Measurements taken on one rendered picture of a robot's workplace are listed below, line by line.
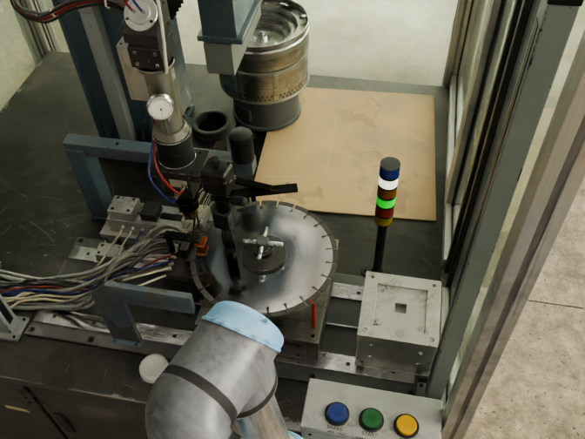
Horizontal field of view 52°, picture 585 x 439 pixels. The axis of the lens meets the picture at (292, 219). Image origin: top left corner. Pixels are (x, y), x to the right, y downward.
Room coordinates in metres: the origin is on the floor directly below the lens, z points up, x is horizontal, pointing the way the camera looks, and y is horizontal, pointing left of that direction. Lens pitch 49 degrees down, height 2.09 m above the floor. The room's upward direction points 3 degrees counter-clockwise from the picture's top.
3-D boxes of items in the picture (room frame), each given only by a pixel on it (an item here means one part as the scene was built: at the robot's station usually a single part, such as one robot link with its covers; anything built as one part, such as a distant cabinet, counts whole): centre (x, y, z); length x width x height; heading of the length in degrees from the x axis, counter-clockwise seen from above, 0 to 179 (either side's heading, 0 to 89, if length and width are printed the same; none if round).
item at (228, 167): (0.89, 0.15, 1.17); 0.06 x 0.05 x 0.20; 68
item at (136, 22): (1.07, 0.20, 1.45); 0.35 x 0.07 x 0.28; 167
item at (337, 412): (0.51, -0.07, 0.90); 0.04 x 0.04 x 0.02
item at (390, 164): (0.97, -0.22, 1.14); 0.05 x 0.04 x 0.03; 167
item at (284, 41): (1.69, 0.07, 0.93); 0.31 x 0.31 x 0.36
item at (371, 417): (0.50, -0.14, 0.90); 0.04 x 0.04 x 0.02
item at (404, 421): (0.48, -0.21, 0.90); 0.04 x 0.04 x 0.02
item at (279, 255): (0.89, 0.07, 0.96); 0.11 x 0.11 x 0.03
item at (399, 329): (0.76, -0.24, 0.82); 0.18 x 0.18 x 0.15; 77
